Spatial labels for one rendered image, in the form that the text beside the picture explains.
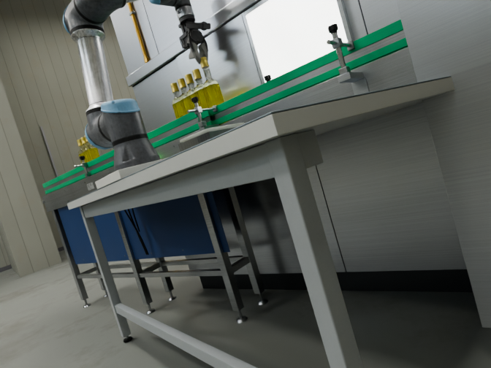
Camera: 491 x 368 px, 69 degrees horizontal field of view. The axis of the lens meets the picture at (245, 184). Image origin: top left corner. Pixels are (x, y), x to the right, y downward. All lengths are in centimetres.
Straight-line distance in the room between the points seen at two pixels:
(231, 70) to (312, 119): 122
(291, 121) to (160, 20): 169
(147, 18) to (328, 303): 191
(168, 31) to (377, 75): 124
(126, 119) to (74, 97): 810
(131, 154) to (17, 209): 536
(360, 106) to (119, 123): 78
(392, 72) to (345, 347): 83
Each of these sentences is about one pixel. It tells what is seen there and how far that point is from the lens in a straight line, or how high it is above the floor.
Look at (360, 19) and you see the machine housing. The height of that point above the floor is 107.
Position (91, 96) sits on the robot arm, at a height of 106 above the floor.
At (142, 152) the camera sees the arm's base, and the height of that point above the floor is 82.
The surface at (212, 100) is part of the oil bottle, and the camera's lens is 165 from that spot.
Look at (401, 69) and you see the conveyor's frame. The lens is 122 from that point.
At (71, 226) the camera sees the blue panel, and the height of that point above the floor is 61.
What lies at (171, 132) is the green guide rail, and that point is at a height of 92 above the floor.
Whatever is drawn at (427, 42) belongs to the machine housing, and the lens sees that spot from 103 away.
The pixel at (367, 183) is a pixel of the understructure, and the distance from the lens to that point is 151.
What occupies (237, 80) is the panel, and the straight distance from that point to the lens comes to 174.
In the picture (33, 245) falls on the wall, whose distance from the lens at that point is 649.
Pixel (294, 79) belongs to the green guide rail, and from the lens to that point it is 138.
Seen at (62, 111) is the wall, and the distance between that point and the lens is 915.
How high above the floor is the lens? 69
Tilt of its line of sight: 3 degrees down
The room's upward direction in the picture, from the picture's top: 17 degrees counter-clockwise
